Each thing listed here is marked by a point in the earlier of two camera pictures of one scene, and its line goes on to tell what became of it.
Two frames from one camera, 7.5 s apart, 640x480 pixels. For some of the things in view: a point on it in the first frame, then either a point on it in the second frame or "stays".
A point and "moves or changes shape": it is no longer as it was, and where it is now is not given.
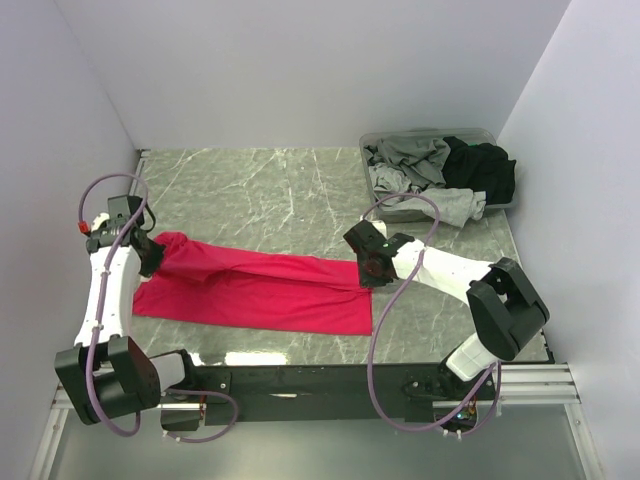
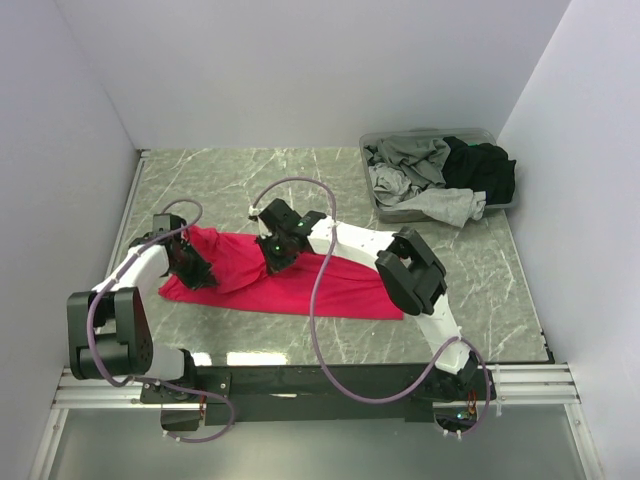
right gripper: x=366 y=281 → x=273 y=263
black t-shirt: x=480 y=167 stays
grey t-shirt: x=421 y=160 stays
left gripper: x=152 y=264 → x=202 y=277
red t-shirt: x=207 y=281 moves or changes shape
